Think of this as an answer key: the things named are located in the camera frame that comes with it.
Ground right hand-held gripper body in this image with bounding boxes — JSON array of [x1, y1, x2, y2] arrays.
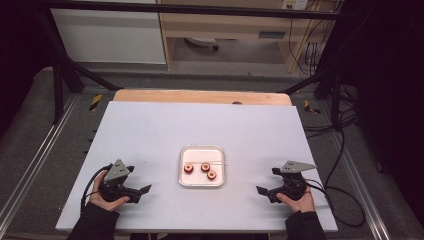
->
[[271, 160, 317, 202]]

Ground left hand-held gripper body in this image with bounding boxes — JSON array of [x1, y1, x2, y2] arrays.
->
[[98, 159, 135, 202]]

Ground thin wooden skewer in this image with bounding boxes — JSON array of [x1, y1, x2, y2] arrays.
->
[[190, 160, 228, 166]]

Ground square white tray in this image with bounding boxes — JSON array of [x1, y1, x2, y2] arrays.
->
[[178, 144, 227, 189]]

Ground person's right hand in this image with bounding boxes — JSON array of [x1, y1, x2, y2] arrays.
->
[[275, 185, 316, 214]]

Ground person's left hand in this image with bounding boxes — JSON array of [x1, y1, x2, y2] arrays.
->
[[89, 169, 131, 213]]

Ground wooden table board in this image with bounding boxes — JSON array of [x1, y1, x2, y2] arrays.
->
[[112, 88, 293, 107]]

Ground white cabinet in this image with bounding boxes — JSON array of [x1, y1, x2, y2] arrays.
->
[[49, 0, 167, 65]]

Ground dark curtain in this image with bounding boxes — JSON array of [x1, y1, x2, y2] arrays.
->
[[0, 0, 56, 136], [341, 0, 424, 219]]

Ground white chair base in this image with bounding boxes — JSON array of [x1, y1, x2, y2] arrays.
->
[[184, 36, 221, 52]]

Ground light wooden desk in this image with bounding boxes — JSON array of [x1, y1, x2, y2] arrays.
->
[[156, 0, 345, 74]]

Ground white power strip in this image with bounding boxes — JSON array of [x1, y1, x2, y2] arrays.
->
[[281, 0, 310, 11]]

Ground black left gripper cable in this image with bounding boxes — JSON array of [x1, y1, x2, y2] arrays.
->
[[80, 163, 115, 214]]

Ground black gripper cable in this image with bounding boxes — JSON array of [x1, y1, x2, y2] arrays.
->
[[303, 126, 367, 229], [80, 163, 115, 214]]

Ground aluminium floor rail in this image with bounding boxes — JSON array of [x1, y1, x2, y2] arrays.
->
[[0, 94, 80, 228], [328, 128, 392, 240]]

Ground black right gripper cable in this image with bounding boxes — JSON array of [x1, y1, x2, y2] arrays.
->
[[303, 126, 367, 229]]

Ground black floor cables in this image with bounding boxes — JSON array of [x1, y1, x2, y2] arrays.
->
[[303, 83, 361, 135]]

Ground hanging black cables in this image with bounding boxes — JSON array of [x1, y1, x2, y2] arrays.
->
[[287, 0, 336, 77]]

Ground black metal frame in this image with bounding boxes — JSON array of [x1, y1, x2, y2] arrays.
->
[[32, 0, 348, 132]]

